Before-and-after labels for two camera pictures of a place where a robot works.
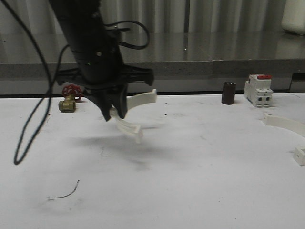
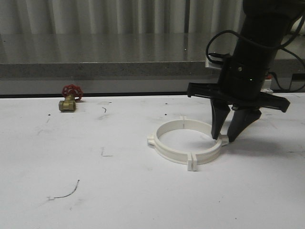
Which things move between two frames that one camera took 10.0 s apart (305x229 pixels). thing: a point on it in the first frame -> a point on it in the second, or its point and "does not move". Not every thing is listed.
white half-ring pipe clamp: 126,125 -> 170,154
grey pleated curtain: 161,16 does not move
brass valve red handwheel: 71,93 does not move
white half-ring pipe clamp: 296,127 -> 222,140
